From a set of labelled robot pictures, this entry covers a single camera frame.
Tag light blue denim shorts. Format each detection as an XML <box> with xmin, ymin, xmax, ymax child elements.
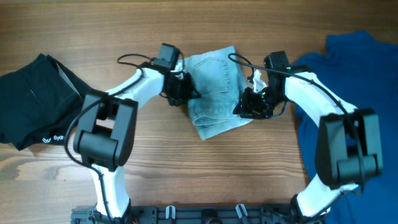
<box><xmin>184</xmin><ymin>46</ymin><xmax>252</xmax><ymax>139</ymax></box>

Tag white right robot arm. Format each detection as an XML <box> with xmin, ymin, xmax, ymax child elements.
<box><xmin>228</xmin><ymin>51</ymin><xmax>383</xmax><ymax>223</ymax></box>

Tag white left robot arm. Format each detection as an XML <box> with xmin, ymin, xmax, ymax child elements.
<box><xmin>68</xmin><ymin>44</ymin><xmax>200</xmax><ymax>223</ymax></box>

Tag blue shirt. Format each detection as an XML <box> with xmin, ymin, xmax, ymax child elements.
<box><xmin>295</xmin><ymin>30</ymin><xmax>397</xmax><ymax>224</ymax></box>

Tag black garment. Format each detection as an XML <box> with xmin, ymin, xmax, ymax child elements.
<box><xmin>1</xmin><ymin>54</ymin><xmax>92</xmax><ymax>151</ymax></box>

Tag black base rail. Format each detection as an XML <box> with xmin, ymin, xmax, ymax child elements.
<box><xmin>70</xmin><ymin>203</ymin><xmax>326</xmax><ymax>224</ymax></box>

